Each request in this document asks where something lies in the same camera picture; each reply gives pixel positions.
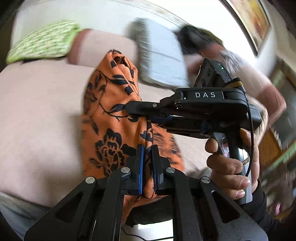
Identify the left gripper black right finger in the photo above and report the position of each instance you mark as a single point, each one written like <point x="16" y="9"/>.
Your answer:
<point x="201" y="210"/>

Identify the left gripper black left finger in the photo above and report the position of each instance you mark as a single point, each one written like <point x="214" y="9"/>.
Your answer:
<point x="92" y="210"/>

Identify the orange floral print garment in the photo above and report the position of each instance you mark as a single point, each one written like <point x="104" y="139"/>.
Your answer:
<point x="110" y="135"/>

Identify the black sleeve right forearm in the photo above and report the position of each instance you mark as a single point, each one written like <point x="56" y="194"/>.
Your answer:
<point x="256" y="209"/>

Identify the right hand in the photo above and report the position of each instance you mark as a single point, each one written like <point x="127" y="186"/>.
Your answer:
<point x="225" y="171"/>

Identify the grey striped pillow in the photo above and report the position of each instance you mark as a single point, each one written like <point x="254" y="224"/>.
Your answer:
<point x="160" y="58"/>

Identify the grey checked bed sheet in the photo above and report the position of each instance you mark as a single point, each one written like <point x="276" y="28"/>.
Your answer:
<point x="41" y="118"/>

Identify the wooden cabinet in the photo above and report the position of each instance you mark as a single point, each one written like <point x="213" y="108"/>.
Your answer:
<point x="277" y="148"/>

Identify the framed picture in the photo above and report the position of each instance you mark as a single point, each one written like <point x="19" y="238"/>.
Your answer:
<point x="253" y="20"/>

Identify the pink and maroon blanket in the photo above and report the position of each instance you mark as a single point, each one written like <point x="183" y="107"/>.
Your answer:
<point x="90" y="46"/>

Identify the green patterned pillow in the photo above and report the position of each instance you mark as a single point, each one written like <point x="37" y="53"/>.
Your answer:
<point x="50" y="41"/>

